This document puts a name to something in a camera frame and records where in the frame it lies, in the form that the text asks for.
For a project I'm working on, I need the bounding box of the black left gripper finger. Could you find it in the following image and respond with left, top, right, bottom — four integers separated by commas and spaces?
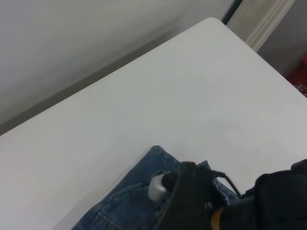
155, 161, 224, 230

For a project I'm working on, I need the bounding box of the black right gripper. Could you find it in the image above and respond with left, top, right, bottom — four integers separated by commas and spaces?
198, 165, 230, 210

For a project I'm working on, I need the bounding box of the blue denim jeans basketball print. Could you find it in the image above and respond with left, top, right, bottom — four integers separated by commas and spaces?
71, 145, 240, 230

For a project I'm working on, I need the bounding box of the red printed object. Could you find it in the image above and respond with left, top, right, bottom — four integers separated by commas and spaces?
284, 53, 307, 99

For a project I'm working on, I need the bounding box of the black braided cable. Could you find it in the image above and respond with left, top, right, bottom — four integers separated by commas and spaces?
211, 169, 242, 198

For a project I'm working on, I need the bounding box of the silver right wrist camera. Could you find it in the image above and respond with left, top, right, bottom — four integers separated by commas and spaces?
148, 172, 178, 201

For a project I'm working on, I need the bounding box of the white moulded door frame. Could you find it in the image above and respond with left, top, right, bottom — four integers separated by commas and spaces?
225, 0, 297, 52

